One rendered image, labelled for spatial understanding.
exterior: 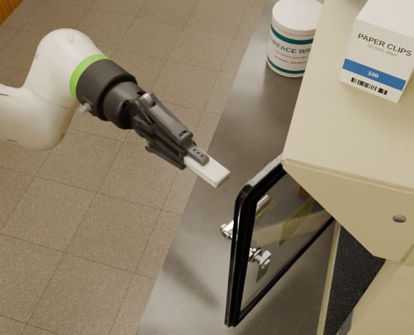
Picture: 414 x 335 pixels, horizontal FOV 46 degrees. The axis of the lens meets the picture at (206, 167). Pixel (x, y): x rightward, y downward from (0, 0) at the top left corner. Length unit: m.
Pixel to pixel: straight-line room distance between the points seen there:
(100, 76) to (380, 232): 0.54
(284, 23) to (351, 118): 0.80
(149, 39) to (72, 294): 1.53
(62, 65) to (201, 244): 0.42
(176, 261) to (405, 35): 0.67
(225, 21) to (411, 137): 2.64
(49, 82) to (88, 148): 1.48
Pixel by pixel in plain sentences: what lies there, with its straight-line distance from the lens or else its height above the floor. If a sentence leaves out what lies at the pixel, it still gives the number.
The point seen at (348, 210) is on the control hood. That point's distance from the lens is 0.38.
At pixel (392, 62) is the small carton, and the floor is 1.54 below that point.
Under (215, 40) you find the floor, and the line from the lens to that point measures 2.85.
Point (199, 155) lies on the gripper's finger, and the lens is 0.72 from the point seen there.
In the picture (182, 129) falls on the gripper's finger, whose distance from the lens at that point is 0.72.
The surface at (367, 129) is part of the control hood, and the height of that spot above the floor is 1.51.
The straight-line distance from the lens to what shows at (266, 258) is 0.64.
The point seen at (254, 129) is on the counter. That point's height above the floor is 0.94.
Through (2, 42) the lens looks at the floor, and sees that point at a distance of 3.06.
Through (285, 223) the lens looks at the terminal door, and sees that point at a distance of 0.67.
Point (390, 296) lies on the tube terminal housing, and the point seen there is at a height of 1.35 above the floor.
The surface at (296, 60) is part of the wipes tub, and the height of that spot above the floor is 1.00.
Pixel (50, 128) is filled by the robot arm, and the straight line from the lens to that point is 0.91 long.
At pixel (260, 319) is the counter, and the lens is 0.90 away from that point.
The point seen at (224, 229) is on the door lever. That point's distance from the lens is 0.66.
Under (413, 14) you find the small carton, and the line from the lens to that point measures 0.39.
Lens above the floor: 1.78
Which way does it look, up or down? 54 degrees down
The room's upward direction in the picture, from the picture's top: straight up
